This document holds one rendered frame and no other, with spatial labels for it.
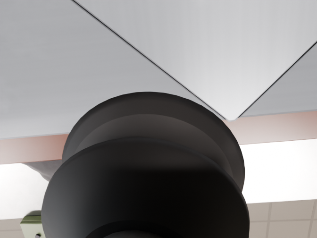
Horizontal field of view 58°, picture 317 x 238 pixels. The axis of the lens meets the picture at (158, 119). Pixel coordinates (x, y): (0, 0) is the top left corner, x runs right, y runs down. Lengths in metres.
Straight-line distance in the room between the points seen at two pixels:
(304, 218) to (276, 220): 0.13
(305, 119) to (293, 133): 0.01
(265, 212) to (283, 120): 1.28
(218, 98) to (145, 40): 0.05
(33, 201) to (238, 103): 0.40
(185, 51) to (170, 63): 0.01
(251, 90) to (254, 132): 0.07
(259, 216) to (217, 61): 1.37
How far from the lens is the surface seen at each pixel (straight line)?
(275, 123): 0.23
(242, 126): 0.23
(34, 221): 0.52
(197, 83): 0.16
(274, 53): 0.17
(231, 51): 0.16
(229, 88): 0.17
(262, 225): 1.55
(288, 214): 1.54
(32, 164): 0.43
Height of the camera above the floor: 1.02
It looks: 63 degrees down
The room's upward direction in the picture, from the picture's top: 176 degrees counter-clockwise
